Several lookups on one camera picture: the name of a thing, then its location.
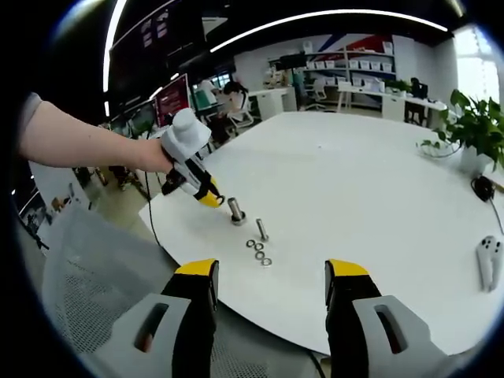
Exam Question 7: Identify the grey mesh office chair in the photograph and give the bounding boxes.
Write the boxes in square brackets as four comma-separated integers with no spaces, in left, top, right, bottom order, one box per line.
[41,204,328,378]

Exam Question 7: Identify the long white desk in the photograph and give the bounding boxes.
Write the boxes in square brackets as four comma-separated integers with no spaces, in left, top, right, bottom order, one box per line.
[337,83,450,129]

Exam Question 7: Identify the white storage shelf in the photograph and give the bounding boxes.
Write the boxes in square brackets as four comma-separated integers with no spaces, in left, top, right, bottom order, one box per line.
[269,34,397,86]

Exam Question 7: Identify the narrow bright window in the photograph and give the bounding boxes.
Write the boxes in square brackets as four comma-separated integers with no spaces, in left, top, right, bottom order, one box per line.
[452,23,502,109]

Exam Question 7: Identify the thin threaded metal stud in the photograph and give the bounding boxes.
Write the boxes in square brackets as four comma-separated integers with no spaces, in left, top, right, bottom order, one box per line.
[254,218,271,242]

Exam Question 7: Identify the person's left hand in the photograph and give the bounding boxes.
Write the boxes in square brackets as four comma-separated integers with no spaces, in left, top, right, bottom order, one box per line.
[135,137,175,174]

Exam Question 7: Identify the white handheld controller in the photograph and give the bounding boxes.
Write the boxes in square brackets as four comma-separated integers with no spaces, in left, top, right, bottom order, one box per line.
[475,235,504,293]

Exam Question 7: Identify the black round adapter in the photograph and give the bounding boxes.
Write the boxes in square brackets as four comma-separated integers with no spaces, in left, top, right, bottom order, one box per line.
[470,175,497,203]

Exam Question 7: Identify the thick threaded metal stud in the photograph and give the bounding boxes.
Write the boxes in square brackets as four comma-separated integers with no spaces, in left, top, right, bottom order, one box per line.
[227,196,248,226]

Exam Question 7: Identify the rows of white storage bins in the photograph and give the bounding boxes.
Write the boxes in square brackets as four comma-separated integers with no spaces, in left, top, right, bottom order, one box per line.
[305,39,395,86]

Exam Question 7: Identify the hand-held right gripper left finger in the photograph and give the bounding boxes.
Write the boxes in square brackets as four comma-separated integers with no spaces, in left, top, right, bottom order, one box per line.
[94,258,221,378]

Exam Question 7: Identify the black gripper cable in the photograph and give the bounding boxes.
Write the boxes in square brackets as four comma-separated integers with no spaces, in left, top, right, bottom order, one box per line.
[143,169,163,248]

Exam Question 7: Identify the green leafy plant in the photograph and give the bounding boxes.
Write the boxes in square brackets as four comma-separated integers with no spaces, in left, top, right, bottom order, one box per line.
[417,88,504,174]

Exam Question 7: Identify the white plant pot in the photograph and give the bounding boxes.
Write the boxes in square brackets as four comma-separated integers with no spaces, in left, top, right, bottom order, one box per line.
[458,144,495,179]

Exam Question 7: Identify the black office chair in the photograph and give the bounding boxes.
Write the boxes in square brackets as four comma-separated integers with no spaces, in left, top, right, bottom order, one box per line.
[404,77,429,127]

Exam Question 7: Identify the curved ceiling light strip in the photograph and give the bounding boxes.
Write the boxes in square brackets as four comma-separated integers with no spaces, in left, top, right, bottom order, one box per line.
[209,9,450,54]

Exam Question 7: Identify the white office chair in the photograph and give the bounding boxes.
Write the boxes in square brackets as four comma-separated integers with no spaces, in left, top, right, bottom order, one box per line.
[305,77,328,112]

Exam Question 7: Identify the small white desk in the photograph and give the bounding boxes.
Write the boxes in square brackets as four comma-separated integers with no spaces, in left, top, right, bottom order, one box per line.
[246,86,297,121]

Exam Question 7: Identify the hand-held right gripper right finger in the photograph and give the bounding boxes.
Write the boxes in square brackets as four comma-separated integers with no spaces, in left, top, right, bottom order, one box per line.
[324,258,452,378]

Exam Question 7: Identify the long ceiling light strip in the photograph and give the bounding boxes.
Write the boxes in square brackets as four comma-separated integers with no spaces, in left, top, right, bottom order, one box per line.
[102,0,129,94]

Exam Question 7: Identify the small green desk plant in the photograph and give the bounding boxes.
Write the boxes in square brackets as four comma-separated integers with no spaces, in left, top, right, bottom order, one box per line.
[387,79,412,95]

